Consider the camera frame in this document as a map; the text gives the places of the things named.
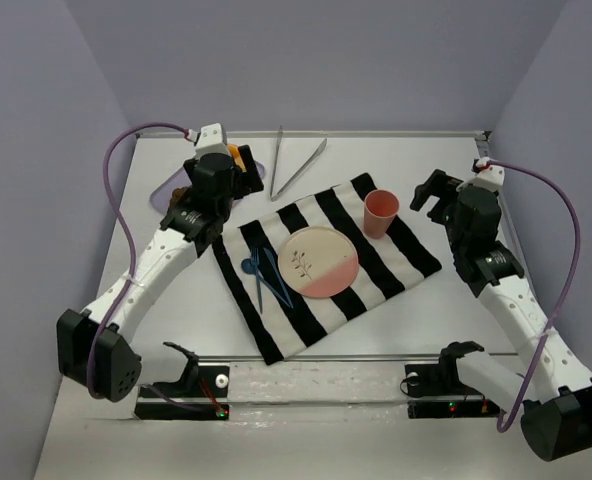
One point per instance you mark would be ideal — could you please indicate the metal tongs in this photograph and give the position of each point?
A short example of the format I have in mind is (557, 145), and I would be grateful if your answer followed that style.
(293, 155)

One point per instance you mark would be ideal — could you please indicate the lavender tray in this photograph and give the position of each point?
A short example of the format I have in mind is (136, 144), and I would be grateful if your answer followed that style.
(168, 192)

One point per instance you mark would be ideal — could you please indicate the blue plastic fork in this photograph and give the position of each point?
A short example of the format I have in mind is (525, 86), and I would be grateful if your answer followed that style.
(254, 260)

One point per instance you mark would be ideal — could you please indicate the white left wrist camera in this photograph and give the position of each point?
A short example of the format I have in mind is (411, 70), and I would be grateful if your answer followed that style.
(209, 139)

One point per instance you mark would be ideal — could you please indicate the blue plastic spoon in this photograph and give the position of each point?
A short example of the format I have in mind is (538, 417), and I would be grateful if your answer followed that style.
(250, 269)

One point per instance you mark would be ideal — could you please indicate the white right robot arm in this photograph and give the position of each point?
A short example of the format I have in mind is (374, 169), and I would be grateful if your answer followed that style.
(553, 398)

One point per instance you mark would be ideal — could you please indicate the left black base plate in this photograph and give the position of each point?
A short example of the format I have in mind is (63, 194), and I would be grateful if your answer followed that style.
(205, 399)

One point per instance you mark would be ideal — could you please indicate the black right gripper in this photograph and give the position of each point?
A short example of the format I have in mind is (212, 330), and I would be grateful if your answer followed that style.
(434, 190)

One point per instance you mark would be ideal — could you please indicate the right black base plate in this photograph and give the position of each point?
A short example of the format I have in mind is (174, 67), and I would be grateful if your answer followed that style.
(446, 400)

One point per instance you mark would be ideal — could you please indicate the blue plastic knife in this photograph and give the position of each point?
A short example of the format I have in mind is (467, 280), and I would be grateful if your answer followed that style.
(273, 263)

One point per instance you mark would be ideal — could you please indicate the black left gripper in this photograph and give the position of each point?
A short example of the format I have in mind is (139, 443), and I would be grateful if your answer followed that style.
(249, 167)

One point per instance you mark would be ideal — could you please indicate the pink cup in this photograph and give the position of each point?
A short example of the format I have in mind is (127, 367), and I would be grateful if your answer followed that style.
(380, 208)

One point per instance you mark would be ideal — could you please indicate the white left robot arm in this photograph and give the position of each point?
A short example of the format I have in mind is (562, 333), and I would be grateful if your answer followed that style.
(94, 345)

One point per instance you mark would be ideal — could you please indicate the cream pink round plate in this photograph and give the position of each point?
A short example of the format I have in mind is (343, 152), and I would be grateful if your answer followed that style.
(318, 262)

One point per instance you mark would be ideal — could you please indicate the black white striped cloth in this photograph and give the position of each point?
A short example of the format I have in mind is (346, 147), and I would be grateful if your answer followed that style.
(388, 266)

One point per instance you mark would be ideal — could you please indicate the orange bun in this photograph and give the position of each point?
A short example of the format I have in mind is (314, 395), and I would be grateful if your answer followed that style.
(234, 151)

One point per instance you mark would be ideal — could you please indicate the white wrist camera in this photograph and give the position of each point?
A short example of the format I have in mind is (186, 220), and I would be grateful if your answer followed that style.
(209, 139)
(487, 175)

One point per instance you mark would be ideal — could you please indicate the brown cookie bread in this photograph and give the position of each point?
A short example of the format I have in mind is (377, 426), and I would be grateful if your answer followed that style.
(177, 195)

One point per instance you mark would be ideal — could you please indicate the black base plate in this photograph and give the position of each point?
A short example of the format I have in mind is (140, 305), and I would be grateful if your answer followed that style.
(446, 400)
(205, 399)

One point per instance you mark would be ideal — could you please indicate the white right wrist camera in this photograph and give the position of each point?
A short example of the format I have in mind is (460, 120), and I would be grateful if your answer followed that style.
(487, 175)

